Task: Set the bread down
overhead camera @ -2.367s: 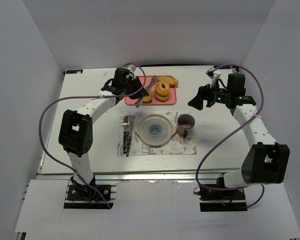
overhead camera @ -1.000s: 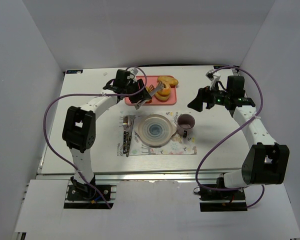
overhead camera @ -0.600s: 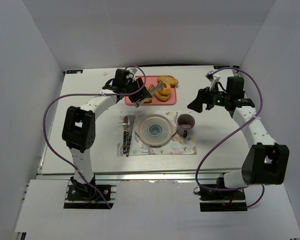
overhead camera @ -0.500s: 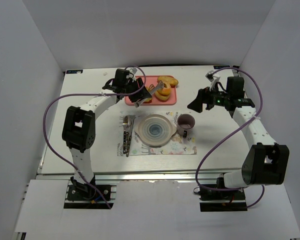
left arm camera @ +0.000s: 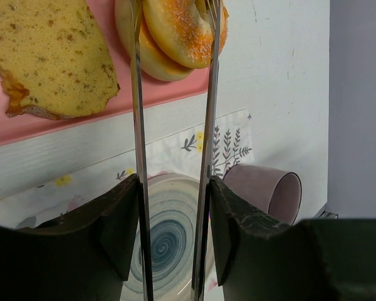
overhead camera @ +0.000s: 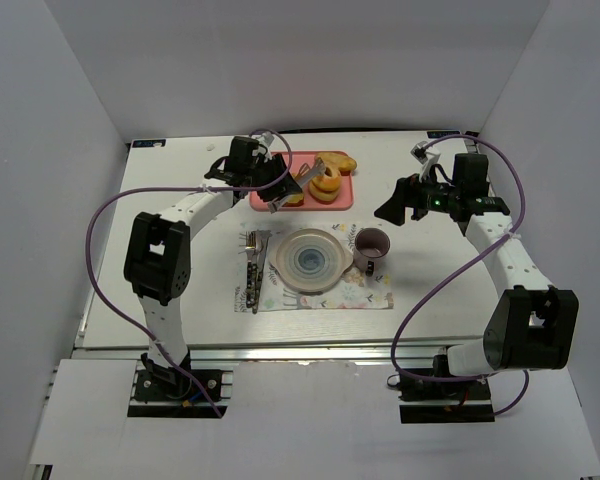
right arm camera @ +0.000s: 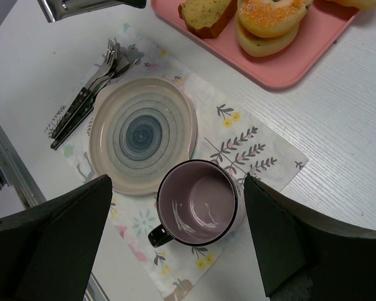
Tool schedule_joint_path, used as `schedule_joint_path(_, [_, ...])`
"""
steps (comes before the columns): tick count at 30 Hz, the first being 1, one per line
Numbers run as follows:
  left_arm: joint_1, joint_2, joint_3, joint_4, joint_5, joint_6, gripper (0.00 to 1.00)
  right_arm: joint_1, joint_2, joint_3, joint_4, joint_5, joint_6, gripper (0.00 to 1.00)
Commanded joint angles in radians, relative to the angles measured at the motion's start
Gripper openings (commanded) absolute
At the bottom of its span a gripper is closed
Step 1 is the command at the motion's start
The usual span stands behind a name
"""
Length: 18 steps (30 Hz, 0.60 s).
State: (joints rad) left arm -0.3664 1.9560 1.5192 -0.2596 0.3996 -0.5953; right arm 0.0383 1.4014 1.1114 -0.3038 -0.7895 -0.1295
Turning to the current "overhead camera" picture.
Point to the lower donut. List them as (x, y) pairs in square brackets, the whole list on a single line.
[(321, 195)]

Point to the round plate with handles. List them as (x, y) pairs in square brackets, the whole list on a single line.
[(310, 261)]

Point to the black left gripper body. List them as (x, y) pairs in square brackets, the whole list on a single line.
[(275, 179)]

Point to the blue corner sticker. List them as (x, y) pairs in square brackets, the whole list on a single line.
[(148, 143), (437, 134)]

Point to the blue left corner sticker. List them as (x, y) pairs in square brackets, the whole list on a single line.
[(148, 143)]

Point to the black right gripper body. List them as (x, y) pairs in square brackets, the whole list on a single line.
[(411, 195)]

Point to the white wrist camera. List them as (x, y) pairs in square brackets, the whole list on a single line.
[(428, 156), (264, 139)]

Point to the glazed top donut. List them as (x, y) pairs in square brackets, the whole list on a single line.
[(329, 181)]

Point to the purple mug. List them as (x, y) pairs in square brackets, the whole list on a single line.
[(371, 246)]

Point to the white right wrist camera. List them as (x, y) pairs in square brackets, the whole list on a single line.
[(428, 156)]

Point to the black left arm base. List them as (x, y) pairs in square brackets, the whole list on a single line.
[(163, 392)]

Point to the pink plastic tray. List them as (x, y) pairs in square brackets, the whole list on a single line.
[(343, 201)]

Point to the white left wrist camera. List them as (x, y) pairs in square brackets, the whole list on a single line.
[(264, 139)]

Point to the oval bread roll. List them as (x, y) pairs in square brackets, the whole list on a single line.
[(342, 162)]

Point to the floral placemat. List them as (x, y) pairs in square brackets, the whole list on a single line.
[(354, 290)]

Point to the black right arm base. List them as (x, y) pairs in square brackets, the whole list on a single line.
[(442, 403)]

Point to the blue right corner sticker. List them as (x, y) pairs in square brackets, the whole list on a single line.
[(437, 134)]

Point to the metal serving tongs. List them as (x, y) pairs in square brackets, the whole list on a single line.
[(304, 176)]

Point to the metal fork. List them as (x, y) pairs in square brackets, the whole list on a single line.
[(253, 246)]

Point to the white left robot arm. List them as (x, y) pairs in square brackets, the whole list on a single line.
[(158, 259)]

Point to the seeded bread slice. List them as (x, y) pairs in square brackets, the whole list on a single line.
[(295, 200)]

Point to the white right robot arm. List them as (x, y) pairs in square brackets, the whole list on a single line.
[(533, 323)]

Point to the metal knife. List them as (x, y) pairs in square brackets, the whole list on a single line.
[(262, 239)]

